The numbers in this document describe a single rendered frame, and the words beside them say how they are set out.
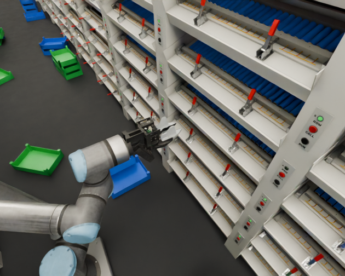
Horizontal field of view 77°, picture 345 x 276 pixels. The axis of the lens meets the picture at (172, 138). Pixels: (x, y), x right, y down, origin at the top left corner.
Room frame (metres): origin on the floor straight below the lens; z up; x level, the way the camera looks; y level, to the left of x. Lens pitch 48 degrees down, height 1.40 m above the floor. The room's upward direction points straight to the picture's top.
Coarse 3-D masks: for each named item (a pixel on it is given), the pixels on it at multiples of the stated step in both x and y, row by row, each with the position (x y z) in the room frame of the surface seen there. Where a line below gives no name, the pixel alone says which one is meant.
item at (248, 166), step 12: (180, 84) 0.93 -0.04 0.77; (168, 96) 0.90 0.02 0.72; (180, 96) 0.88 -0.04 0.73; (180, 108) 0.81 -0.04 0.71; (192, 120) 0.73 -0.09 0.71; (204, 120) 0.71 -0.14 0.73; (216, 120) 0.70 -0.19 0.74; (204, 132) 0.66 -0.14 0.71; (216, 132) 0.64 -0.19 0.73; (228, 132) 0.63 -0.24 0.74; (216, 144) 0.60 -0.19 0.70; (228, 144) 0.58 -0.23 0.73; (240, 144) 0.57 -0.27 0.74; (228, 156) 0.54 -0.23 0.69; (240, 156) 0.52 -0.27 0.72; (252, 156) 0.51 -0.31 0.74; (240, 168) 0.49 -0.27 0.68; (252, 168) 0.46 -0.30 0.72; (252, 180) 0.44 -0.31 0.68
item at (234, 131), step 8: (184, 88) 0.90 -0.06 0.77; (192, 96) 0.84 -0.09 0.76; (200, 104) 0.79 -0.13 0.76; (216, 112) 0.72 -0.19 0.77; (224, 120) 0.67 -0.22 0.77; (224, 128) 0.64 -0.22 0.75; (232, 128) 0.63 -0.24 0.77; (240, 136) 0.58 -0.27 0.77; (248, 144) 0.54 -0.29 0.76; (256, 152) 0.51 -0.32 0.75; (264, 152) 0.50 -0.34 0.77
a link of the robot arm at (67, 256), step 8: (56, 248) 0.29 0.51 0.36; (64, 248) 0.28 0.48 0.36; (72, 248) 0.29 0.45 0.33; (80, 248) 0.30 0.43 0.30; (48, 256) 0.25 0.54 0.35; (56, 256) 0.25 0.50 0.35; (64, 256) 0.25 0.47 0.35; (72, 256) 0.25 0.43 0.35; (80, 256) 0.27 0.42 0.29; (48, 264) 0.22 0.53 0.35; (56, 264) 0.22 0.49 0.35; (64, 264) 0.22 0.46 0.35; (72, 264) 0.22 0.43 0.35; (80, 264) 0.24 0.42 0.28; (40, 272) 0.19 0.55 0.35; (48, 272) 0.19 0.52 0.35; (56, 272) 0.19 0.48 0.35; (64, 272) 0.19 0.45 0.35; (72, 272) 0.20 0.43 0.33; (80, 272) 0.21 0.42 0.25
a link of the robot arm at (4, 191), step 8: (0, 184) 0.44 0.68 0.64; (0, 192) 0.41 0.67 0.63; (8, 192) 0.42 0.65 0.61; (16, 192) 0.43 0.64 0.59; (24, 192) 0.45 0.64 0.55; (16, 200) 0.40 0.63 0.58; (24, 200) 0.41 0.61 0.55; (32, 200) 0.43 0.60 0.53; (40, 200) 0.44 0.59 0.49; (56, 240) 0.33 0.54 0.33; (64, 240) 0.32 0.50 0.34
